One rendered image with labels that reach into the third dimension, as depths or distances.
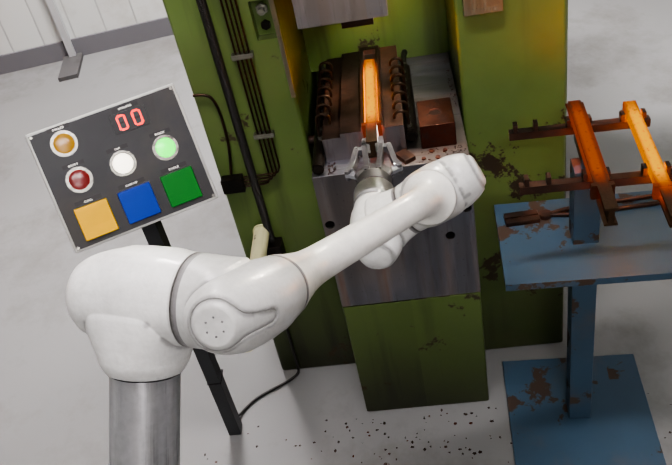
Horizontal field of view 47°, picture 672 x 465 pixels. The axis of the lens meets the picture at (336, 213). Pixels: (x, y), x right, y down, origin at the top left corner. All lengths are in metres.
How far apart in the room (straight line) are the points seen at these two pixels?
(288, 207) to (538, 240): 0.70
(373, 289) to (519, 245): 0.43
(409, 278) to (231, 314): 1.16
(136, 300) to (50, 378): 1.98
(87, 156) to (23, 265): 1.84
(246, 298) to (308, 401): 1.61
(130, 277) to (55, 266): 2.44
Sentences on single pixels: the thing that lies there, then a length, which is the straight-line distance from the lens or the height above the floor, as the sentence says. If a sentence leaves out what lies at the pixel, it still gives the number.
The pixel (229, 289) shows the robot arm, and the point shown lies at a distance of 0.98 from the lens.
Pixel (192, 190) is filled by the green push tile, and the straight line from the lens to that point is 1.80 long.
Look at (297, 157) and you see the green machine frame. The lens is 2.08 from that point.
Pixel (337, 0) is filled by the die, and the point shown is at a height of 1.32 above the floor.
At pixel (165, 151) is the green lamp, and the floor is 1.08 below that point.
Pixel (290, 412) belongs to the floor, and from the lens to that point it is 2.56.
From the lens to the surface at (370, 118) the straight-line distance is 1.87.
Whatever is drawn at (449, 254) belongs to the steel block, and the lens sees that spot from 2.03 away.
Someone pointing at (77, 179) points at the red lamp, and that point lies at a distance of 1.80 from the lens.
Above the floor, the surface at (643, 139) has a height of 0.97.
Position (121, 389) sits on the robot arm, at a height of 1.19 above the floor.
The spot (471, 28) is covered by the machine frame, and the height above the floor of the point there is 1.14.
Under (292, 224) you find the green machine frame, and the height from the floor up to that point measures 0.62.
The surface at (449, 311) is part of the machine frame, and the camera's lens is 2.18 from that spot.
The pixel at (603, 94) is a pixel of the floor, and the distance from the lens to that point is 3.85.
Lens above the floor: 1.98
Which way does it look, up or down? 38 degrees down
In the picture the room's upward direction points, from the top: 12 degrees counter-clockwise
